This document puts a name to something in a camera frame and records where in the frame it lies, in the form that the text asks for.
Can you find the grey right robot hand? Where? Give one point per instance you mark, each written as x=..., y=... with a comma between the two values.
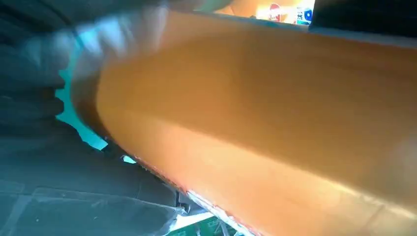
x=81, y=195

